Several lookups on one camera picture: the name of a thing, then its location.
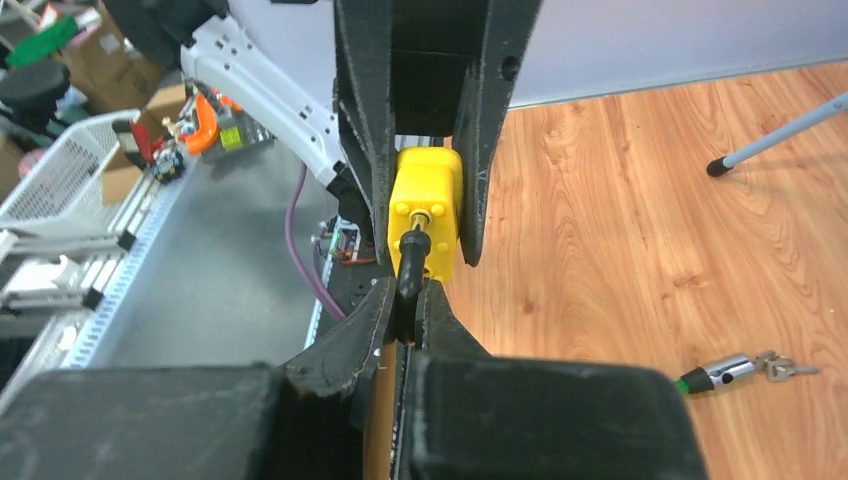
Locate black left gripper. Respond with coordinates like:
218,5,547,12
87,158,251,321
333,0,542,267

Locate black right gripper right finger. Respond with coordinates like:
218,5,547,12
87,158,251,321
404,281,708,479

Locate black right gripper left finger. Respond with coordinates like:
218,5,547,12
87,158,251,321
1,279,395,479

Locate yellow padlock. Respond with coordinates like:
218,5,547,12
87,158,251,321
388,146,464,346

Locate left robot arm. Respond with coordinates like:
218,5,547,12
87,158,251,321
105,1,542,266

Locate orange clamp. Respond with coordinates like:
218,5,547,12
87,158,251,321
178,90,244,157

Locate grey music stand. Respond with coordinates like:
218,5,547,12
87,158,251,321
706,92,847,178

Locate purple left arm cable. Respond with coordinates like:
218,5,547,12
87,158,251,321
284,162,347,323

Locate green cable lock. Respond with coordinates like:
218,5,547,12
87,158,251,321
674,353,757,395

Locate cable lock keys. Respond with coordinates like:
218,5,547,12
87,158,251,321
754,350,821,382

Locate white wire basket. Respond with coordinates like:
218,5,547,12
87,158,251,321
1,109,140,237

